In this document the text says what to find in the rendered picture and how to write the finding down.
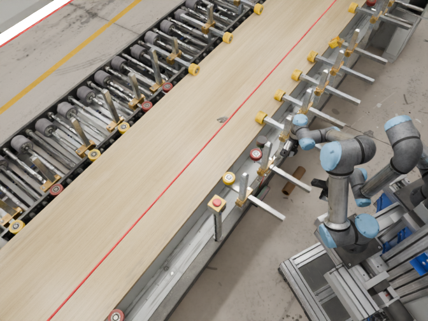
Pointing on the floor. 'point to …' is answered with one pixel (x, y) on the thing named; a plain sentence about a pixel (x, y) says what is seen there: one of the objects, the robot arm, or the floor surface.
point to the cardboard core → (291, 183)
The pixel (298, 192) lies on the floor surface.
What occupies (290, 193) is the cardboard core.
